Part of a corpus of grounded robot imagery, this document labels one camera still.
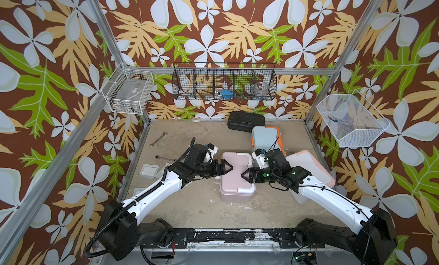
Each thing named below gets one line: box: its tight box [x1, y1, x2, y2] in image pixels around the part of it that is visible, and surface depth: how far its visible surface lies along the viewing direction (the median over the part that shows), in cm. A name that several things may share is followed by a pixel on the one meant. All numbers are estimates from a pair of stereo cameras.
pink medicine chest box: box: [220, 151, 256, 204], surface depth 78 cm
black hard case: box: [227, 110, 266, 133], surface depth 117 cm
